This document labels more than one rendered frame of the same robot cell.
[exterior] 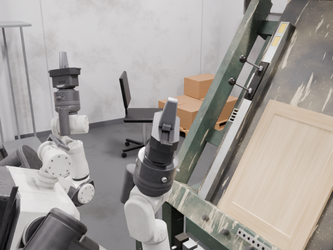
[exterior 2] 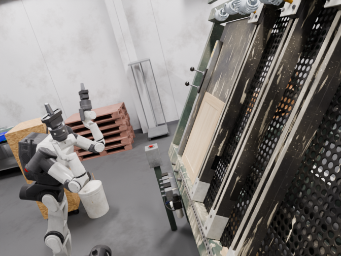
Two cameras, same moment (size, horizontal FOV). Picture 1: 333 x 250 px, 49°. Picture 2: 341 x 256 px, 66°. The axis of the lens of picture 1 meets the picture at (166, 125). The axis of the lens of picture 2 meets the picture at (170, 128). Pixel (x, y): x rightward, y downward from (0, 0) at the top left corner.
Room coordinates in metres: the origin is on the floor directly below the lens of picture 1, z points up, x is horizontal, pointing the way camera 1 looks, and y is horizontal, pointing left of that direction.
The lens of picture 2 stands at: (-0.17, -1.24, 1.81)
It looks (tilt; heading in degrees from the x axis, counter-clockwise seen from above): 19 degrees down; 32
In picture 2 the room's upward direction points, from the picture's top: 14 degrees counter-clockwise
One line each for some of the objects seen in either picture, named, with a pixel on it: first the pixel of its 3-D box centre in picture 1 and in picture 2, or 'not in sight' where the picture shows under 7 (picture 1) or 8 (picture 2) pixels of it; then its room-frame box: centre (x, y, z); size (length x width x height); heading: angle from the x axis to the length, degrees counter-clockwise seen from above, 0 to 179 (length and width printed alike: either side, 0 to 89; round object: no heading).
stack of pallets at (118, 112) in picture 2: not in sight; (100, 130); (3.43, 2.65, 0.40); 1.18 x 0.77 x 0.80; 119
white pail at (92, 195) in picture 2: not in sight; (93, 195); (1.67, 1.25, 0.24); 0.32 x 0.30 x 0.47; 29
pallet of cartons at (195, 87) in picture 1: (199, 103); not in sight; (5.08, -0.48, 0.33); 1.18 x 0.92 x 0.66; 119
